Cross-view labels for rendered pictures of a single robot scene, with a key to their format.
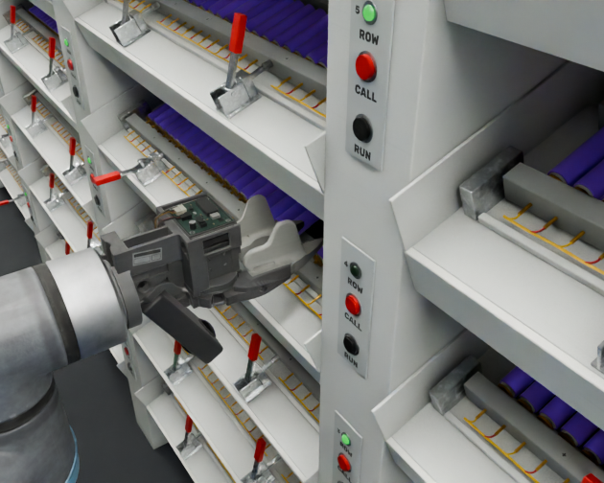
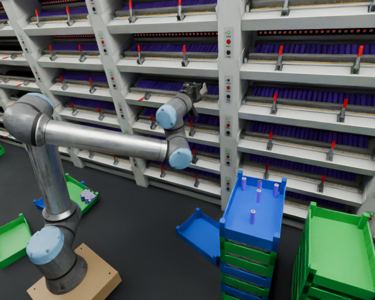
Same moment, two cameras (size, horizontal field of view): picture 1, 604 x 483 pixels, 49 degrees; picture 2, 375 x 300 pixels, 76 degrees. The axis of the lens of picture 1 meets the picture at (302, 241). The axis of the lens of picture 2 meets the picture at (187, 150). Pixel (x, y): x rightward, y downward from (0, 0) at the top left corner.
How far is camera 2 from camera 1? 0.77 m
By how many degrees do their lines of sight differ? 21
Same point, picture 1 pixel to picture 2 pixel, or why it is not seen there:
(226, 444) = not seen: hidden behind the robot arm
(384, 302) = (236, 83)
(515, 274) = (257, 66)
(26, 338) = (182, 107)
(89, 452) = (130, 195)
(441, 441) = (247, 108)
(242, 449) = not seen: hidden behind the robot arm
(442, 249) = (244, 68)
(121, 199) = (130, 112)
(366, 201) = (230, 65)
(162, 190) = (153, 99)
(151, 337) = not seen: hidden behind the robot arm
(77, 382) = (111, 184)
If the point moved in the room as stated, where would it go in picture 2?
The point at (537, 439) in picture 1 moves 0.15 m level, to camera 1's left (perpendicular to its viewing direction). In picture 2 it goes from (262, 98) to (237, 107)
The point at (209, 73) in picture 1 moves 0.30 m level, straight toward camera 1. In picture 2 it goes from (171, 62) to (212, 72)
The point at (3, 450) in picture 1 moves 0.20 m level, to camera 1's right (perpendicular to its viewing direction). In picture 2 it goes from (181, 132) to (220, 118)
